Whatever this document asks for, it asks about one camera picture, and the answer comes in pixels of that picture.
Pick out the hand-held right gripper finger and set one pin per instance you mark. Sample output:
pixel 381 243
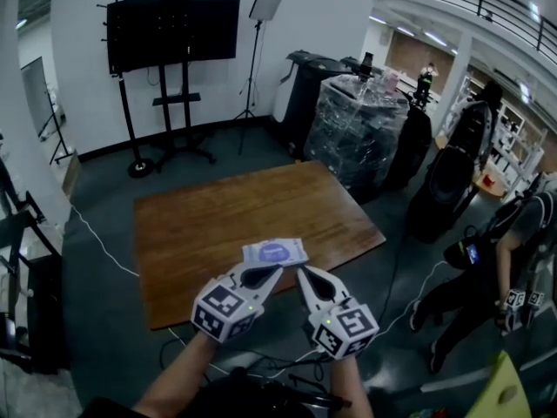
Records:
pixel 335 285
pixel 306 292

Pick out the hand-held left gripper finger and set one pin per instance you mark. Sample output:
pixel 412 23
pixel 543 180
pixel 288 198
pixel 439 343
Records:
pixel 267 290
pixel 261 268

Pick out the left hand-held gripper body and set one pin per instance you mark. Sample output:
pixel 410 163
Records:
pixel 222 312

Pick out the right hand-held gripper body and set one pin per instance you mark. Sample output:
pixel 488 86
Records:
pixel 346 331

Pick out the blue plastic packet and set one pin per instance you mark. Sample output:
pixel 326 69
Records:
pixel 273 252

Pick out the white wet wipe pack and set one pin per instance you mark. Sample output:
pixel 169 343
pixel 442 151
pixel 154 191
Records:
pixel 298 251

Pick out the person's left forearm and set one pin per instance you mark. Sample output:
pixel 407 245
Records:
pixel 178 377

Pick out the person's right forearm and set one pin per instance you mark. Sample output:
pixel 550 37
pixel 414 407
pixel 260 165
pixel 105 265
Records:
pixel 348 386

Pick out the wooden table with black legs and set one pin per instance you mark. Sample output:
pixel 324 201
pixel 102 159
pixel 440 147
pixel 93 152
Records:
pixel 243 207

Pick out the person's dark clothing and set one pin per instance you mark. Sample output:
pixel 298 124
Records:
pixel 252 399

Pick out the black waist pack with screen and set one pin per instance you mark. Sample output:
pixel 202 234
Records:
pixel 465 253

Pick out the large black bag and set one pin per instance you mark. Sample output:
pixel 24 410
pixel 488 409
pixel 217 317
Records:
pixel 444 194

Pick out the plastic wrapped pallet load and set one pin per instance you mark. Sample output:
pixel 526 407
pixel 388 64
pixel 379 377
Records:
pixel 352 137

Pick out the black pole stand round base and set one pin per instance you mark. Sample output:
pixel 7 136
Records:
pixel 140 168

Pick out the black covered machine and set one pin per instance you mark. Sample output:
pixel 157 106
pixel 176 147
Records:
pixel 411 146

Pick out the yellow-green table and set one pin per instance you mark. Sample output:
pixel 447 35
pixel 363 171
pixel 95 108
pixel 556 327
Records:
pixel 500 390

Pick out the black lidded bin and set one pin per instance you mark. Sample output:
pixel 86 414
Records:
pixel 300 89

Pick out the black shelf rack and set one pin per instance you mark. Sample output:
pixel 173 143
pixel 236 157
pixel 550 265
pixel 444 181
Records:
pixel 39 277

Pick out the black wheeled television stand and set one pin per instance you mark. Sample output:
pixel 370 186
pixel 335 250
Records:
pixel 176 100

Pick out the cardboard sheet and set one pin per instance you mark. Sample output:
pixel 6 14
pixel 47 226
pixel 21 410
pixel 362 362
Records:
pixel 71 172

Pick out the pink bottle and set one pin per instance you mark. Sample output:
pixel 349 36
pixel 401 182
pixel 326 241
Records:
pixel 390 81

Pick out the black cylinder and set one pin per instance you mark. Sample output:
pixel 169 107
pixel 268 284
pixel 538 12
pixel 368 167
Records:
pixel 366 65

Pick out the black television screen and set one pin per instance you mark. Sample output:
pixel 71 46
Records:
pixel 174 28

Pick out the white light panel on tripod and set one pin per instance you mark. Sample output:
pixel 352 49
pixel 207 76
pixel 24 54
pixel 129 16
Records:
pixel 267 0

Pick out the whiteboard on black stand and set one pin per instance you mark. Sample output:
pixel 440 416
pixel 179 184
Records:
pixel 37 94

